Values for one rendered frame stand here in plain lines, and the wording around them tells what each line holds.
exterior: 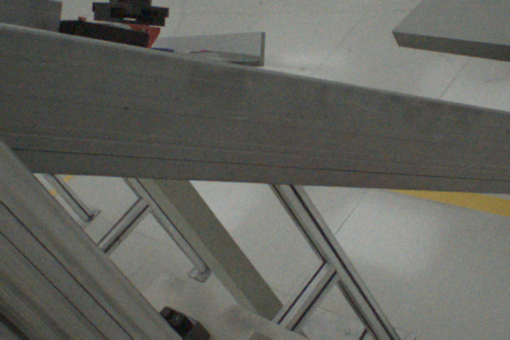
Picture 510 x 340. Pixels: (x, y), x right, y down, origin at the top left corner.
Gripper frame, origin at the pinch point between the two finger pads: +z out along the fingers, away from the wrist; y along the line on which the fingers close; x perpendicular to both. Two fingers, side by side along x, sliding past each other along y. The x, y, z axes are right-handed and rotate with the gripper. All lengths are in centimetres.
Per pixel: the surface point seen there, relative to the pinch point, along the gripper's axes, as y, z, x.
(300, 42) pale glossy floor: -131, -6, 152
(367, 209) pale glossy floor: -43, 37, 101
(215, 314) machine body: 9.3, 33.4, 11.6
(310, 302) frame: -8, 43, 48
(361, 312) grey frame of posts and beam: -9, 48, 64
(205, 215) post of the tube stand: -28, 30, 36
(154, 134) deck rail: 60, -1, -33
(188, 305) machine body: 3.1, 34.0, 11.1
